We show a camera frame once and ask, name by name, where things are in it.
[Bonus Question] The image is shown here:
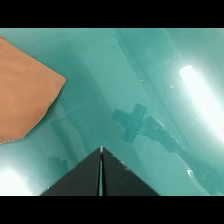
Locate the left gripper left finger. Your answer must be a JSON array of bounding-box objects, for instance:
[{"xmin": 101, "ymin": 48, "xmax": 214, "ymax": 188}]
[{"xmin": 40, "ymin": 146, "xmax": 103, "ymax": 197}]

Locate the brown T-shirt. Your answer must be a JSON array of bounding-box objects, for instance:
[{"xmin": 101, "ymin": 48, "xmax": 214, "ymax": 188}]
[{"xmin": 0, "ymin": 35, "xmax": 67, "ymax": 145}]

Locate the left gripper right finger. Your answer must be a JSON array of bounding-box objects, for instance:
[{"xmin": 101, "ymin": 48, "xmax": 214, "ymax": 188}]
[{"xmin": 101, "ymin": 146, "xmax": 160, "ymax": 197}]

